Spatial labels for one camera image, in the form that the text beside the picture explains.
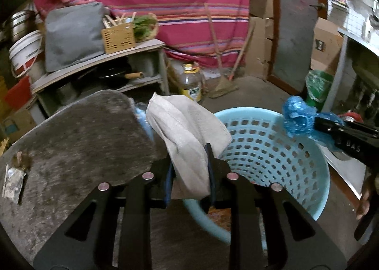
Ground orange snack wrapper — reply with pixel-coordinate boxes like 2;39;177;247
207;208;231;233

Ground light blue plastic basket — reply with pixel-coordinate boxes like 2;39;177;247
182;107;330;244

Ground red round object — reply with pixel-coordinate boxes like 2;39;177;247
340;111;364;124

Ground person's right hand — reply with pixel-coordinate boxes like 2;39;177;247
356;180;376;220

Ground white cloth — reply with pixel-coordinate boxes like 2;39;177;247
146;92;233;201

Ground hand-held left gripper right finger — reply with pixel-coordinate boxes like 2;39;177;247
204;143;347;270

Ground clear oil bottle yellow label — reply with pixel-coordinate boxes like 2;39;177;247
180;63;203;102

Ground white plastic bucket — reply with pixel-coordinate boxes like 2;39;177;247
8;30;45;78

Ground cardboard box with blue print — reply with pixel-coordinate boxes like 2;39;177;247
0;108;36;141

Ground cardboard sheets on wall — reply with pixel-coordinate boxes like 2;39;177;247
246;0;275;80

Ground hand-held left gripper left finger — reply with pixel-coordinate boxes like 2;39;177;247
32;157;175;270

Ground grey fabric bag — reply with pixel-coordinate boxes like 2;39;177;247
44;2;112;73

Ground red plastic bin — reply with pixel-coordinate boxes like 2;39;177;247
4;76;32;110

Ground blue plastic wrapper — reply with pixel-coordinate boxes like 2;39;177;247
281;96;345;146

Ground green leafy vegetables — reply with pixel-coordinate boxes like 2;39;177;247
132;14;159;42

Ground grey metal table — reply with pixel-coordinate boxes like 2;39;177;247
325;27;379;200

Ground bundle of chopsticks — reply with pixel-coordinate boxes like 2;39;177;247
103;12;138;32

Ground large plain cardboard box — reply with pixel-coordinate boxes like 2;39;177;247
309;18;344;77

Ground straw broom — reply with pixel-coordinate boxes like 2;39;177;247
204;3;239;99

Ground wooden stick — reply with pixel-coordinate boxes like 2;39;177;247
229;25;256;80

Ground low wooden shelf unit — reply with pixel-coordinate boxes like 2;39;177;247
30;39;171;118

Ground brown crumpled paper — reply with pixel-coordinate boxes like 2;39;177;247
15;151;32;171

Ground grey door with brown frame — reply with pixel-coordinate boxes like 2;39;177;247
268;0;328;96

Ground light blue plastic object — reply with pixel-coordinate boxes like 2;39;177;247
134;103;155;132

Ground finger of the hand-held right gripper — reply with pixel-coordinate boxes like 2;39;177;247
314;116;344;129
318;126;347;144

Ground silver foil packet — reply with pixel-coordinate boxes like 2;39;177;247
2;166;28;204

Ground black pan with wooden handle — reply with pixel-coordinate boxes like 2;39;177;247
98;64;144;88

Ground steel pot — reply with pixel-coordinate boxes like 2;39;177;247
4;11;36;42

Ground green plastic bag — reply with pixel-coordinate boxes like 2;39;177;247
305;70;334;111

